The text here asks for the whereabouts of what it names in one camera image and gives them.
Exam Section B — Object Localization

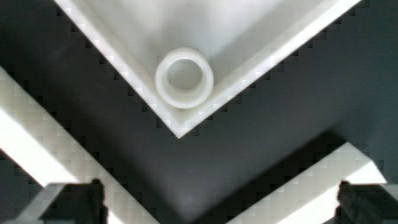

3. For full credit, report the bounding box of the white U-shaped obstacle fixture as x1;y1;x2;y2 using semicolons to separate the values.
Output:
0;68;386;224

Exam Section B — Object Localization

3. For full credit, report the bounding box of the white square tabletop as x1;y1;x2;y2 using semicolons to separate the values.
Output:
54;0;361;137

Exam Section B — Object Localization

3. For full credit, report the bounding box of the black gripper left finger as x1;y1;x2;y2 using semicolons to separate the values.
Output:
15;179;109;224

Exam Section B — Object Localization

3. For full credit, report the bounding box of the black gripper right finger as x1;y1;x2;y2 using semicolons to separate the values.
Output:
335;181;398;224

